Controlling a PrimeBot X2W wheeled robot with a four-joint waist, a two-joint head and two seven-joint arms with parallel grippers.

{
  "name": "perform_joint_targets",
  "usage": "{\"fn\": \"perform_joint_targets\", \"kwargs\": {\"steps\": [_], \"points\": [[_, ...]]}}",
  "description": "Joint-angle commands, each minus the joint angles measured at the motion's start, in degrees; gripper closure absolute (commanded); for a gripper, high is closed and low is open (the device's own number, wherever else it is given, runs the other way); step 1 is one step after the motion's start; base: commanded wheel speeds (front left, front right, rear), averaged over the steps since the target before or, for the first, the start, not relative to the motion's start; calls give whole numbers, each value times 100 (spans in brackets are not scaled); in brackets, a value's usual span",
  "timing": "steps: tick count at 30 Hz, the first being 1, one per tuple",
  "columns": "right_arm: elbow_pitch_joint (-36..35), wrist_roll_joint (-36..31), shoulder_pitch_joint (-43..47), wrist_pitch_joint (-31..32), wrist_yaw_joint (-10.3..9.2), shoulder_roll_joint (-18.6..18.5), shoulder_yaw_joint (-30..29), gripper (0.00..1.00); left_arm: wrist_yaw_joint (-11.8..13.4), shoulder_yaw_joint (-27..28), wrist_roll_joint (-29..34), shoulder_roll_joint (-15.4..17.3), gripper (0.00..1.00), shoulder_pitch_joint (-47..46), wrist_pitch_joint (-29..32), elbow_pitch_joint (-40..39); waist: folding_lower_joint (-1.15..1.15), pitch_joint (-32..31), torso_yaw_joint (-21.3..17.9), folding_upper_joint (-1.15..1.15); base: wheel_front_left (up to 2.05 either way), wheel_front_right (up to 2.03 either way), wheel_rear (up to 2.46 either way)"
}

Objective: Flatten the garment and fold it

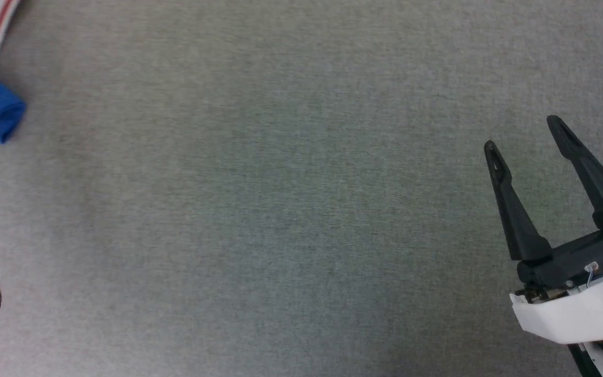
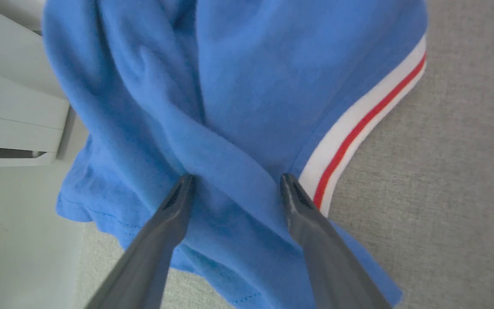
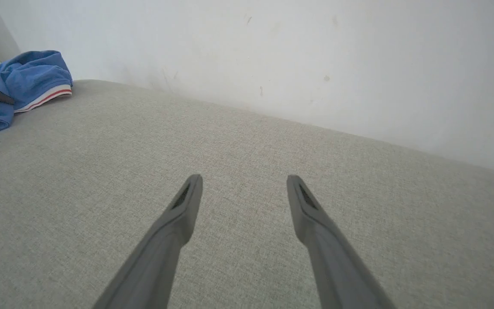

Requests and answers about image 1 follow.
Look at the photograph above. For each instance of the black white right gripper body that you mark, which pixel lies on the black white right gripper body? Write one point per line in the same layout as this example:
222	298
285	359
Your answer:
579	309

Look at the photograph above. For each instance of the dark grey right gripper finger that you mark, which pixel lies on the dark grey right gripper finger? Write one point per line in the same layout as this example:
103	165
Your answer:
597	186
516	220

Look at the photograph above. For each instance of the grey fabric sofa cushion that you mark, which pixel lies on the grey fabric sofa cushion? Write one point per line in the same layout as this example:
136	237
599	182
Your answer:
280	209

